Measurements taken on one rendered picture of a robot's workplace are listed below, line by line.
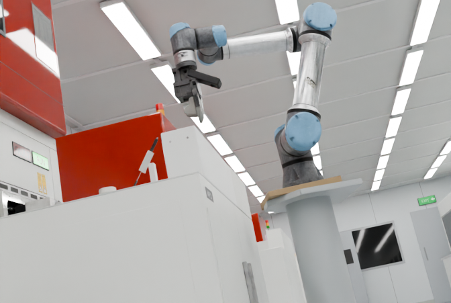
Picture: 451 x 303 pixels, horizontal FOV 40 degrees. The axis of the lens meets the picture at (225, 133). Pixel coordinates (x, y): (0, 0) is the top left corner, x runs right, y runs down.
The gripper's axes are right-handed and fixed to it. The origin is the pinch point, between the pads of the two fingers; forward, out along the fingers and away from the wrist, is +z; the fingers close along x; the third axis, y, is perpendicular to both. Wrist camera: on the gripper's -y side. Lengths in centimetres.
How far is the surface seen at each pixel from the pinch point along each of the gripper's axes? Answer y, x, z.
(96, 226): 24, 46, 37
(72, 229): 30, 46, 36
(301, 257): -21, -19, 49
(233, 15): 0, -252, -164
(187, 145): -1.2, 40.0, 19.7
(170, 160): 4.1, 40.0, 22.7
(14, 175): 59, 19, 10
